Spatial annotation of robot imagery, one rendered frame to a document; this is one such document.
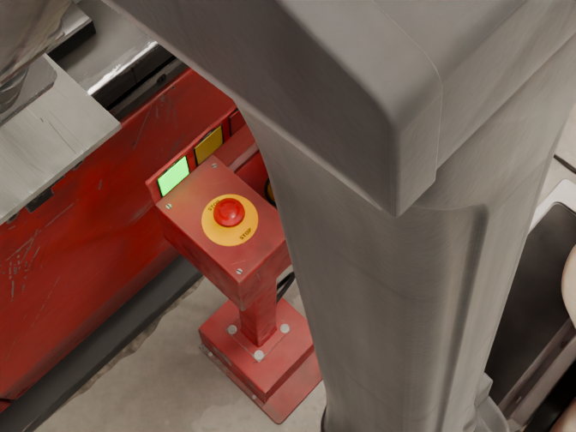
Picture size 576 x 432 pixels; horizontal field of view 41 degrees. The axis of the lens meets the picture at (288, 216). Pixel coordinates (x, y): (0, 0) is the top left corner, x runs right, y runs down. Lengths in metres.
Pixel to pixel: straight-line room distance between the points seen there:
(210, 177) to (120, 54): 0.19
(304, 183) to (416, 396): 0.10
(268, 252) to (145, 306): 0.80
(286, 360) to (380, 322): 1.41
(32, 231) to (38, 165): 0.32
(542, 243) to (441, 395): 0.48
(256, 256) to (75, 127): 0.29
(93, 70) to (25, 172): 0.24
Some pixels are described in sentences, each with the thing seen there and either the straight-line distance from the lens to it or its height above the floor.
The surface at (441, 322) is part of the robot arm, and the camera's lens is 0.18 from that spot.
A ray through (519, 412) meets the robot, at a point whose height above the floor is 1.10.
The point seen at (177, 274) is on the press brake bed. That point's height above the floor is 0.05.
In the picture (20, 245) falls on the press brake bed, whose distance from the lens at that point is 1.12.
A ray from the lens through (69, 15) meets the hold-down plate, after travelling 1.02.
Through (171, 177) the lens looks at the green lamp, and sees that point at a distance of 0.97.
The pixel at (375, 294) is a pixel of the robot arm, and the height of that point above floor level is 1.51.
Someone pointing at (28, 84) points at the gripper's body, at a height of 1.14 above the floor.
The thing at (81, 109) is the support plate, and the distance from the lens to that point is 0.82.
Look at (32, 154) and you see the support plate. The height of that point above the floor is 1.00.
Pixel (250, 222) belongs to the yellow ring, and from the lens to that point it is 0.97.
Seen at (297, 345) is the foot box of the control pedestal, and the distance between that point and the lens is 1.61.
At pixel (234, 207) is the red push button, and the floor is 0.81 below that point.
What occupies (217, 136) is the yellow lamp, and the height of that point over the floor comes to 0.82.
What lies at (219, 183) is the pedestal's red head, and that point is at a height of 0.78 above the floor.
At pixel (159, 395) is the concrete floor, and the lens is 1.72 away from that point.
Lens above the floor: 1.67
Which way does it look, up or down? 66 degrees down
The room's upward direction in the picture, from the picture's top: 3 degrees clockwise
